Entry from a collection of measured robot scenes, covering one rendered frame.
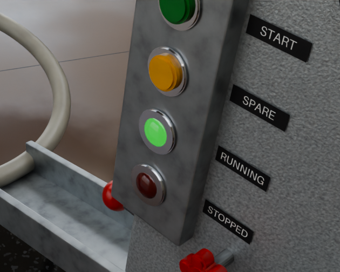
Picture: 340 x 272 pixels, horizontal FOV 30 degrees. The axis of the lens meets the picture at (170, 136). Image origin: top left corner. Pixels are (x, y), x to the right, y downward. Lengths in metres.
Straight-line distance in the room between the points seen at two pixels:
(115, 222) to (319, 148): 0.50
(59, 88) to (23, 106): 1.82
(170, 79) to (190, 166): 0.07
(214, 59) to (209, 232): 0.15
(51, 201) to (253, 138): 0.52
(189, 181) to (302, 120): 0.10
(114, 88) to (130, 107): 2.63
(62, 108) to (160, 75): 0.63
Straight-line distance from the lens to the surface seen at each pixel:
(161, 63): 0.43
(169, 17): 0.41
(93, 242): 0.83
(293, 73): 0.40
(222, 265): 0.48
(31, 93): 3.01
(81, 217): 0.87
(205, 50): 0.41
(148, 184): 0.48
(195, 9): 0.40
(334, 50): 0.38
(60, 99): 1.07
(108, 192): 0.62
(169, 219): 0.50
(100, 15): 3.84
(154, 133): 0.46
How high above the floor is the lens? 1.58
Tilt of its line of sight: 34 degrees down
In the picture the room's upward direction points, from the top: 11 degrees clockwise
